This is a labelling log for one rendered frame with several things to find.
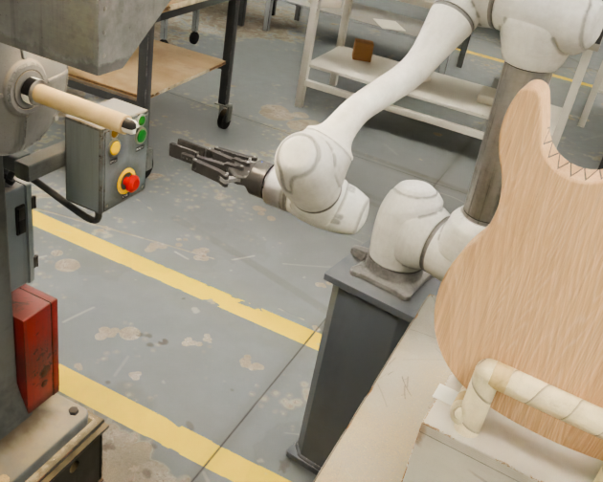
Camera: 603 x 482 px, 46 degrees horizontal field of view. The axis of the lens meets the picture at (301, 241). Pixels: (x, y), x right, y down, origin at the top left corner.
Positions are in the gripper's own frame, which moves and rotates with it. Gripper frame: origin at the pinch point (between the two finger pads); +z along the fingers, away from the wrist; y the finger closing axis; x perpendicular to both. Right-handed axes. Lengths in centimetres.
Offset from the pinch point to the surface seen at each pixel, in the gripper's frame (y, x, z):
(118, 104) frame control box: 0.0, 5.0, 18.5
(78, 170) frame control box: -12.9, -6.3, 18.1
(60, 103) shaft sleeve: -33.4, 18.3, 3.9
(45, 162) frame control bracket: -18.3, -3.8, 22.1
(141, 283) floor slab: 78, -107, 65
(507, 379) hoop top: -50, 13, -76
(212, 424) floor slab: 29, -107, 1
